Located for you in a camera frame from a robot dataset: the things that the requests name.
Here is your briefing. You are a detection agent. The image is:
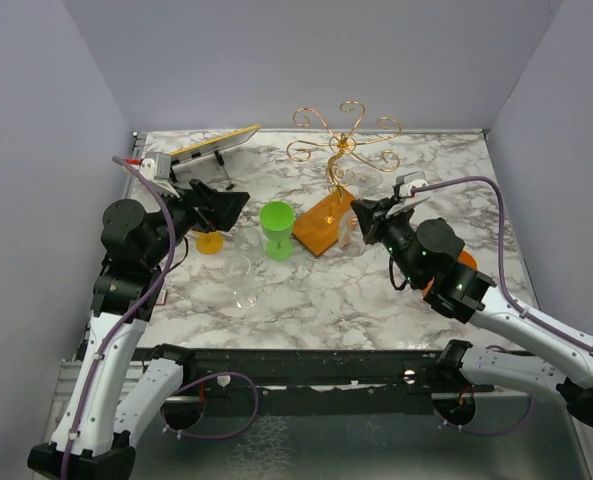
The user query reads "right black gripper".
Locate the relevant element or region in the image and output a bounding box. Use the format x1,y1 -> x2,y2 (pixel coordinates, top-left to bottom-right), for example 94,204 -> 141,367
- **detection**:
355,194 -> 423,286

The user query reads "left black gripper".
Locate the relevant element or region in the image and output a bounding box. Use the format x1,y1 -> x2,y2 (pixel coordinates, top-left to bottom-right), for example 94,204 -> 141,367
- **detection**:
143,178 -> 249,268

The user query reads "clear wine glass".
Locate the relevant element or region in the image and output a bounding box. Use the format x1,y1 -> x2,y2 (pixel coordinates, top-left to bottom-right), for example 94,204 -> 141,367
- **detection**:
233,227 -> 263,263
337,168 -> 382,257
223,253 -> 258,309

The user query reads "green plastic wine glass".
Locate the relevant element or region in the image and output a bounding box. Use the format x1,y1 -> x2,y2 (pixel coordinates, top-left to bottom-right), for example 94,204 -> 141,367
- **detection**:
259,201 -> 295,261

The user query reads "orange plastic wine glass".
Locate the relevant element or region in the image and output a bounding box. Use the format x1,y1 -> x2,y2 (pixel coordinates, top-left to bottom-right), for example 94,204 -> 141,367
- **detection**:
421,250 -> 478,298

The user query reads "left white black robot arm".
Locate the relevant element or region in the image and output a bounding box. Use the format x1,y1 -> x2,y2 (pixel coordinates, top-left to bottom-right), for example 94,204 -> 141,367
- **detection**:
27,180 -> 250,479

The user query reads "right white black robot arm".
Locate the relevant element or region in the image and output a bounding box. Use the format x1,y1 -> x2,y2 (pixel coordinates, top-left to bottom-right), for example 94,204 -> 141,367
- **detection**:
351,197 -> 593,427

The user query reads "yellow-orange plastic wine glass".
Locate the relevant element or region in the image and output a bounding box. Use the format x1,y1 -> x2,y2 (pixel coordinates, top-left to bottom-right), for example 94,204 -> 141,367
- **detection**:
191,230 -> 224,255

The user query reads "yellow framed whiteboard stand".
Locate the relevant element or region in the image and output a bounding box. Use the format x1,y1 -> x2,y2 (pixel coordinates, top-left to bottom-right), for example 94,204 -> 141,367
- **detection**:
170,124 -> 261,191

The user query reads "small red white card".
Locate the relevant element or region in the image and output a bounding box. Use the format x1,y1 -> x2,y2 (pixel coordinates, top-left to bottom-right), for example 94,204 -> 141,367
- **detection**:
155,290 -> 168,305

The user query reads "gold wire wine glass rack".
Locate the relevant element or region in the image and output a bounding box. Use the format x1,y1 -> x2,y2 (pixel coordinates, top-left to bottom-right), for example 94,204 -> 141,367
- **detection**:
286,100 -> 402,258

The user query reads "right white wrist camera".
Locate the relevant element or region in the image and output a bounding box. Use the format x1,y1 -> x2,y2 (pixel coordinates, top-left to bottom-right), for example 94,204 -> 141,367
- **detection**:
385,171 -> 429,219

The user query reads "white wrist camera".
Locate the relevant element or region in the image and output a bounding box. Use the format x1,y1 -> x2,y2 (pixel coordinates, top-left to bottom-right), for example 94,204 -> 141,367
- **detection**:
139,152 -> 179,197
385,171 -> 429,219

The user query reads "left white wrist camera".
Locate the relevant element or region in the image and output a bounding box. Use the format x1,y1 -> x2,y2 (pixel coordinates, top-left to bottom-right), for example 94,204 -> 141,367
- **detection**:
139,152 -> 179,197

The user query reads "black metal base rail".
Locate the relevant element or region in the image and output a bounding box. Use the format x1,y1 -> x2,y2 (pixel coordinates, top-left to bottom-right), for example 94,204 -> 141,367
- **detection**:
133,344 -> 473,417

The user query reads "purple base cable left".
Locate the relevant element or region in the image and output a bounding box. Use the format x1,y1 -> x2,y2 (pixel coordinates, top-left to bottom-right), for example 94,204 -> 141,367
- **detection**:
159,370 -> 260,441

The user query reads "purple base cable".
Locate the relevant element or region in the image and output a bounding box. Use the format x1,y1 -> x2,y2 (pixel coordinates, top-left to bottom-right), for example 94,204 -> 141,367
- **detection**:
159,370 -> 260,441
430,344 -> 535,441

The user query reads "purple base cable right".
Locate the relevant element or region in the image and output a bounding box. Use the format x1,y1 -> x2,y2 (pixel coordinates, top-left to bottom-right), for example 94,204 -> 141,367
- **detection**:
430,344 -> 535,441

